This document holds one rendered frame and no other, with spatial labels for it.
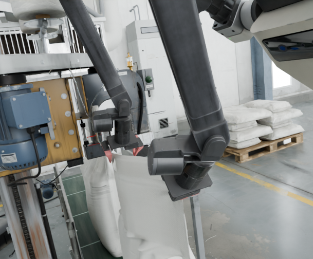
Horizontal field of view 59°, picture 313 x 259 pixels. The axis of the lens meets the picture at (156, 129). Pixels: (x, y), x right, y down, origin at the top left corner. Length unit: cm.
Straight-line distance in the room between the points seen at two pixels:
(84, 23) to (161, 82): 418
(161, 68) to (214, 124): 453
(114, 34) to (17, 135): 354
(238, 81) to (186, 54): 630
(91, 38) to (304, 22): 54
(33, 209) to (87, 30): 74
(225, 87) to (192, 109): 602
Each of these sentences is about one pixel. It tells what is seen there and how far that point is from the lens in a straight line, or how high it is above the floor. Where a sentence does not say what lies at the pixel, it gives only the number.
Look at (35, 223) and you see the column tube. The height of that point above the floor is 79.
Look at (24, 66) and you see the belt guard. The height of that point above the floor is 138.
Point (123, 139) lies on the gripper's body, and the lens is 96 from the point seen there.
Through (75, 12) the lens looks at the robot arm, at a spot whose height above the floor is 150.
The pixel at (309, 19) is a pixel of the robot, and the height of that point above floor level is 138.
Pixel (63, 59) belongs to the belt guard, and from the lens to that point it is 100.
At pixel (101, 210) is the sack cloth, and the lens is 153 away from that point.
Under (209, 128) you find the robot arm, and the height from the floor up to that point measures 121.
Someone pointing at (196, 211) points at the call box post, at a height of 69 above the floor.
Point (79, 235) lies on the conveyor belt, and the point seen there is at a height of 38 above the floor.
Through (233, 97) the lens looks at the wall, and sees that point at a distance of 659.
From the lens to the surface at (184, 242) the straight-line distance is 77.
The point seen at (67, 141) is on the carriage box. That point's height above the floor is 110.
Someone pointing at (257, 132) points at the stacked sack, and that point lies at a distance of 387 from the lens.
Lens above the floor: 132
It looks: 12 degrees down
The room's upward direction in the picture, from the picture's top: 8 degrees counter-clockwise
